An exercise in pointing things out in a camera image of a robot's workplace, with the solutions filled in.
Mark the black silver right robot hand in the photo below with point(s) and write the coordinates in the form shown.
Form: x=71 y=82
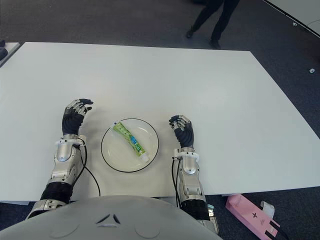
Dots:
x=185 y=135

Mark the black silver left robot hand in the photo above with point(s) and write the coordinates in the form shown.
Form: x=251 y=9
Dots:
x=72 y=122

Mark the green white toothpaste tube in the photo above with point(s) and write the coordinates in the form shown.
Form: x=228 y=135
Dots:
x=130 y=140

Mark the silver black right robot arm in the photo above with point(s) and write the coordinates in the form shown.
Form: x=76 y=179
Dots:
x=191 y=180

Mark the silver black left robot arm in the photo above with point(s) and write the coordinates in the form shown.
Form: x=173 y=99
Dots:
x=62 y=165

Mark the white plate with black rim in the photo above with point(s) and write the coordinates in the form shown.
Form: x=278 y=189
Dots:
x=112 y=155

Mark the white side table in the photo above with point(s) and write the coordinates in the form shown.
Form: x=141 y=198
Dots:
x=12 y=47

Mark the pink cardboard box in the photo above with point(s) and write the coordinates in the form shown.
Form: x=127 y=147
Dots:
x=247 y=210

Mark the black game controller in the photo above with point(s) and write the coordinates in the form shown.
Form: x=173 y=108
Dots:
x=2 y=43
x=3 y=53

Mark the grey robot torso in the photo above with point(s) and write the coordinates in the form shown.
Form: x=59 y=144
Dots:
x=112 y=220

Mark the white tape roll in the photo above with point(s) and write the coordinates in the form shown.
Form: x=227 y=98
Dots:
x=267 y=207

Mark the person in dark trousers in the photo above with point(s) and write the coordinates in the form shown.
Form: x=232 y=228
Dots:
x=222 y=20

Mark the white background table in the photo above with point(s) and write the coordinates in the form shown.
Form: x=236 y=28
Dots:
x=300 y=12

